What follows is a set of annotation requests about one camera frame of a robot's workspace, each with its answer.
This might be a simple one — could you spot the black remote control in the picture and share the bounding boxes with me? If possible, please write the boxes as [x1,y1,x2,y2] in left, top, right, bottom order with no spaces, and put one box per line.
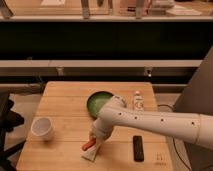
[133,136,144,162]

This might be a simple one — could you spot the white paper cup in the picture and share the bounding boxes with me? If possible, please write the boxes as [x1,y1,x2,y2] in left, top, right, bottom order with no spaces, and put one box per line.
[31,117,54,141]

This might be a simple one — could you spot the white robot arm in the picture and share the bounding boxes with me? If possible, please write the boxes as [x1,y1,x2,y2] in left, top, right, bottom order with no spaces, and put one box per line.
[87,96,213,150]

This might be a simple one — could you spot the black cable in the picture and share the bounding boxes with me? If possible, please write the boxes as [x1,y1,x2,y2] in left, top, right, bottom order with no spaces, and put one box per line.
[156,103,193,171]

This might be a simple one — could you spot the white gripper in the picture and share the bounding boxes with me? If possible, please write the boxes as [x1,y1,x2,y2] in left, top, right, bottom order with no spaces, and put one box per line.
[89,119,113,141]

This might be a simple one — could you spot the small white bottle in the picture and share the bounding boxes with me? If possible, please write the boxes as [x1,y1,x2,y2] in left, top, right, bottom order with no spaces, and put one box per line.
[133,91,144,111]

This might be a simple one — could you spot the black office chair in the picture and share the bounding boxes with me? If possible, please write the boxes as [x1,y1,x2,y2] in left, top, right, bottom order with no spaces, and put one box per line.
[0,92,25,171]

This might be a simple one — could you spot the green bowl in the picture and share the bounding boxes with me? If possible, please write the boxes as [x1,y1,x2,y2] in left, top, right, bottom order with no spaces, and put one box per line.
[86,91,113,119]

